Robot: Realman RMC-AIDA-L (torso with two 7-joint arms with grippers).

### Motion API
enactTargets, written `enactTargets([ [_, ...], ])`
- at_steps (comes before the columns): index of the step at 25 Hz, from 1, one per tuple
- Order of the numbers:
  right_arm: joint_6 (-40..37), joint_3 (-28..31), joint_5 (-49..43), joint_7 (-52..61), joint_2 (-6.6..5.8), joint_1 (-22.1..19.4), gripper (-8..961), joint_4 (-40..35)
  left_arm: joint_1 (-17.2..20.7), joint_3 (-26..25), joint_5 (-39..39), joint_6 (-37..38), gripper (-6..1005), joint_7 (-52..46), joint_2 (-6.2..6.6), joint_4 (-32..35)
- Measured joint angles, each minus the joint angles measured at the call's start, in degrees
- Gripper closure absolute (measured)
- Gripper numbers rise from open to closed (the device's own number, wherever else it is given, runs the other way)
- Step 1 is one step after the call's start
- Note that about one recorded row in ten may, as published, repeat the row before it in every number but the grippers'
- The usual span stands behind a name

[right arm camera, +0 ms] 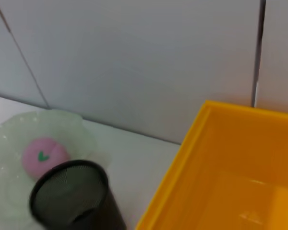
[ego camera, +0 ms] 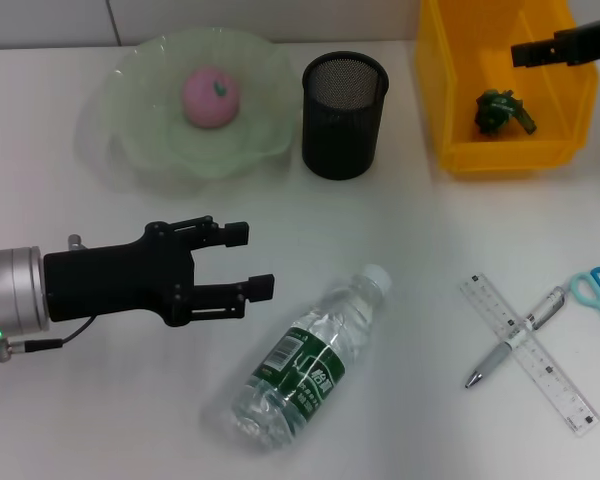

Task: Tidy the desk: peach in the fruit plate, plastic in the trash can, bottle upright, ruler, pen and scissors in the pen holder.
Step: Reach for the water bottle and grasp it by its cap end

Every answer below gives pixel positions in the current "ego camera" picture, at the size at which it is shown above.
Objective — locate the grey white ballpoint pen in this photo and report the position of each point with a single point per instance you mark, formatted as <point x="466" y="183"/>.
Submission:
<point x="500" y="357"/>

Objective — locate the black mesh pen holder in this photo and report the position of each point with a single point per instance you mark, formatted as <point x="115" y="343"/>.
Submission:
<point x="340" y="145"/>

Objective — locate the green plastic wrapper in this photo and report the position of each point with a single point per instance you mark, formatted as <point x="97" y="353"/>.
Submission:
<point x="495" y="112"/>

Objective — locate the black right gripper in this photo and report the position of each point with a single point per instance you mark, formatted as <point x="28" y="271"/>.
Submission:
<point x="592" y="40"/>

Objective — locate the silver metal connector plug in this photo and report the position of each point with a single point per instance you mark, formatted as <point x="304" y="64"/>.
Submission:
<point x="75" y="242"/>

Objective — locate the pink peach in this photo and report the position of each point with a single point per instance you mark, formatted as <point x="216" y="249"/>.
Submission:
<point x="207" y="100"/>

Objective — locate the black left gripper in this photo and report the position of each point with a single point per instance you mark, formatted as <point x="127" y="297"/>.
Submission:
<point x="115" y="280"/>

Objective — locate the transparent plastic ruler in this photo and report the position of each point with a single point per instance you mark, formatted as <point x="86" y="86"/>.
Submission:
<point x="560" y="390"/>

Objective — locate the yellow plastic bin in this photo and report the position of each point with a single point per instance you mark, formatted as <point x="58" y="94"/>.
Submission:
<point x="510" y="155"/>

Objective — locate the clear water bottle green label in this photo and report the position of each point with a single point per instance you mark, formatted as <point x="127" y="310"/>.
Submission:
<point x="300" y="360"/>

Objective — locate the green glass fruit plate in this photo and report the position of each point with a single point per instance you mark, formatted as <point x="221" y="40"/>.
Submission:
<point x="130" y="100"/>

